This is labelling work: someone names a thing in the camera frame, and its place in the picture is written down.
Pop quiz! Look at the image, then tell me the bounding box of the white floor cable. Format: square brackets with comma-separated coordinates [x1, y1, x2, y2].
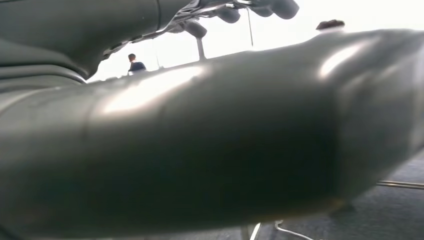
[273, 219, 316, 240]

